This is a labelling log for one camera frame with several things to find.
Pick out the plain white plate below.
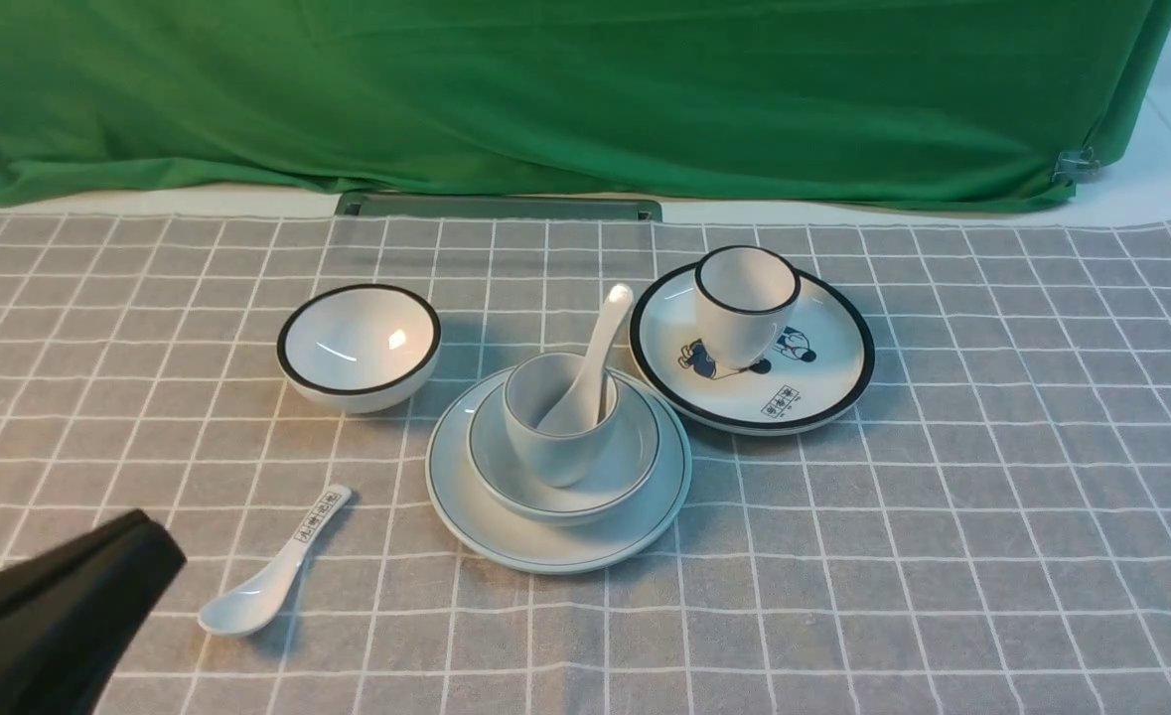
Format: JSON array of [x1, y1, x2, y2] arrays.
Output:
[[423, 370, 693, 575]]

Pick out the pale green cup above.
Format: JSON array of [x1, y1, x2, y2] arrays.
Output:
[[500, 352, 618, 488]]

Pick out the black-rimmed illustrated plate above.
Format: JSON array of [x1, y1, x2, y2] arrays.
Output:
[[629, 264, 876, 436]]

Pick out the metal backdrop clip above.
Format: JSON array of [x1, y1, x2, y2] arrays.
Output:
[[1050, 147, 1103, 185]]

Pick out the black-rimmed white cup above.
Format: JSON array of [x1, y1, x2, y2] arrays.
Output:
[[693, 245, 802, 370]]

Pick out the grey checked tablecloth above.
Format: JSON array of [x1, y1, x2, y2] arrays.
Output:
[[0, 215, 1171, 714]]

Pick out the plain white spoon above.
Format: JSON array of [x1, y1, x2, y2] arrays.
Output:
[[536, 282, 634, 436]]

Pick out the green backdrop cloth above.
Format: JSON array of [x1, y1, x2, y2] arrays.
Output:
[[0, 1, 1171, 214]]

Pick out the thin-rimmed white bowl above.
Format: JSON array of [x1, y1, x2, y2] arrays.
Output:
[[467, 380, 660, 525]]

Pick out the white spoon with label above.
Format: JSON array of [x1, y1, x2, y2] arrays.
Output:
[[198, 484, 352, 638]]

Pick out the black-rimmed white bowl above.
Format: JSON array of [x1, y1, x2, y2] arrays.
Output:
[[275, 282, 443, 413]]

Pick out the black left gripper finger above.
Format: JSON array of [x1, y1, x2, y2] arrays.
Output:
[[0, 508, 187, 714]]

